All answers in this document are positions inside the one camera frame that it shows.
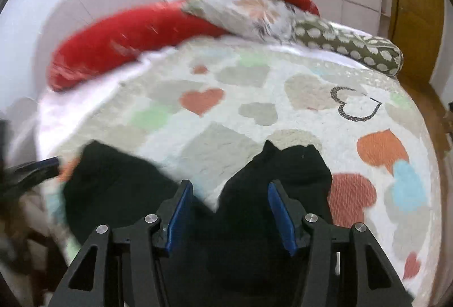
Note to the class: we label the heart-print quilt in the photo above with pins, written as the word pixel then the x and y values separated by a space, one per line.
pixel 247 116

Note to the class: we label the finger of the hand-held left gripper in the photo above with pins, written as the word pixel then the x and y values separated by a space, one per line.
pixel 35 170

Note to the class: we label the floral print pillow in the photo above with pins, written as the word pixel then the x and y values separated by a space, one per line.
pixel 247 18

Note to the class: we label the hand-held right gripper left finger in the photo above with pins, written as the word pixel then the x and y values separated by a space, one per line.
pixel 178 215

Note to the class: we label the long red pillow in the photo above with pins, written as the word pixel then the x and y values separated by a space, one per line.
pixel 106 38

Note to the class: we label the white pink fleece blanket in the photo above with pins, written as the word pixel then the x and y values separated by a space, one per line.
pixel 88 94

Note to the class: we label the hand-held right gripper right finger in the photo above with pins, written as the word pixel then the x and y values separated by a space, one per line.
pixel 281 215

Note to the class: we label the black pants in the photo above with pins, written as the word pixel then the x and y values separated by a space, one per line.
pixel 116 179

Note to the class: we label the green white-patterned bolster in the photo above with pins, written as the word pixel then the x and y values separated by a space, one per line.
pixel 354 45

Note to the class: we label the wooden door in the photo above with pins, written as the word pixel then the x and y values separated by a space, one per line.
pixel 417 9

